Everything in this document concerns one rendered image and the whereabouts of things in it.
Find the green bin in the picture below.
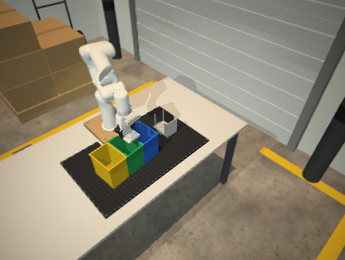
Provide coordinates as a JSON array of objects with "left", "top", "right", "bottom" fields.
[{"left": 108, "top": 136, "right": 145, "bottom": 175}]

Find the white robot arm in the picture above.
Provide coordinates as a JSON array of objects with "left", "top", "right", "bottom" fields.
[{"left": 79, "top": 41, "right": 140, "bottom": 131}]

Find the yellow open-top bin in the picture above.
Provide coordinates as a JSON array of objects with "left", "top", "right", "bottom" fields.
[{"left": 89, "top": 142, "right": 129, "bottom": 189}]

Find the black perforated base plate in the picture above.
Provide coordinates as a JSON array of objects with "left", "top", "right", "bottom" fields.
[{"left": 60, "top": 106, "right": 209, "bottom": 219}]

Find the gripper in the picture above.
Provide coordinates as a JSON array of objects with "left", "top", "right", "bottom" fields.
[{"left": 113, "top": 113, "right": 136, "bottom": 139}]

